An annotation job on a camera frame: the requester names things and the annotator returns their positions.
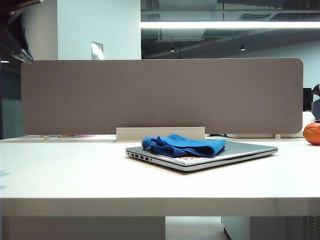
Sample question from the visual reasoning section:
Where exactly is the grey-brown fabric desk divider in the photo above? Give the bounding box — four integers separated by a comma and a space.
20, 57, 304, 136

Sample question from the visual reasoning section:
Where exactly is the grey wall plaque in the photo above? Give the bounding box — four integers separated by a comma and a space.
91, 41, 104, 61

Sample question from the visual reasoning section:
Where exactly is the silver closed laptop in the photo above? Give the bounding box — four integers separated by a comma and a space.
125, 140, 279, 172

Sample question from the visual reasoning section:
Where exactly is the blue microfibre rag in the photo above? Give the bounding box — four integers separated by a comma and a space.
141, 133, 227, 158

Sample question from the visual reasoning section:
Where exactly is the long white ceiling light strip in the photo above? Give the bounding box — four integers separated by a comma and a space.
140, 20, 320, 29

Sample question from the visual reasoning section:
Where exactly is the white divider mounting bracket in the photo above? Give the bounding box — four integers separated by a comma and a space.
115, 126, 206, 143

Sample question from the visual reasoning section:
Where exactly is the dark monitor behind divider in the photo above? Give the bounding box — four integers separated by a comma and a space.
302, 84, 320, 112

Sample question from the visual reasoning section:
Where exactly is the white sticker with red print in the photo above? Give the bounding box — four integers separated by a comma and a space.
159, 153, 201, 162

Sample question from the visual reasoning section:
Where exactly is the orange pumpkin-shaped object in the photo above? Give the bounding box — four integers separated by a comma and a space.
302, 120, 320, 146

